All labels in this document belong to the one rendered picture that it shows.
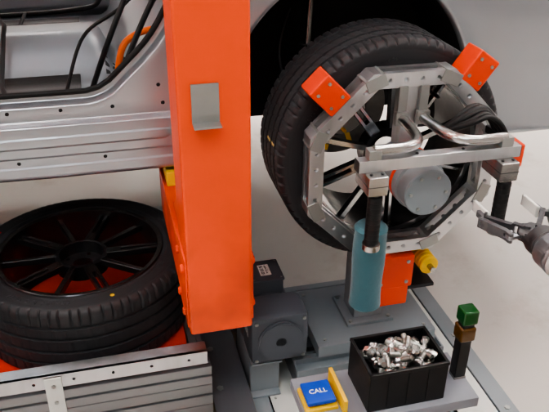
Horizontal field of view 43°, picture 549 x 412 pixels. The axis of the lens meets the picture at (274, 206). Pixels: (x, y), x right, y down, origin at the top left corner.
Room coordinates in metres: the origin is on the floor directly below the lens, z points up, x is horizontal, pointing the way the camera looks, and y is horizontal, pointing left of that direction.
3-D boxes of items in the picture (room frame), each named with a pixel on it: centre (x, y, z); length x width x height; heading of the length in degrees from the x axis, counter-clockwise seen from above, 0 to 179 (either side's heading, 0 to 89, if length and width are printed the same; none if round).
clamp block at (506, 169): (1.55, -0.56, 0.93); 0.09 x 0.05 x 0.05; 15
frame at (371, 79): (1.70, -0.34, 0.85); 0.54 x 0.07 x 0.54; 105
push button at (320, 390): (1.22, -0.11, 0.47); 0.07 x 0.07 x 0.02; 15
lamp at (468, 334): (1.31, -0.47, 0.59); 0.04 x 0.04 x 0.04; 15
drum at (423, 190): (1.63, -0.36, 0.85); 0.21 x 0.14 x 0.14; 15
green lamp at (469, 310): (1.31, -0.47, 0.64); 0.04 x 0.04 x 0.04; 15
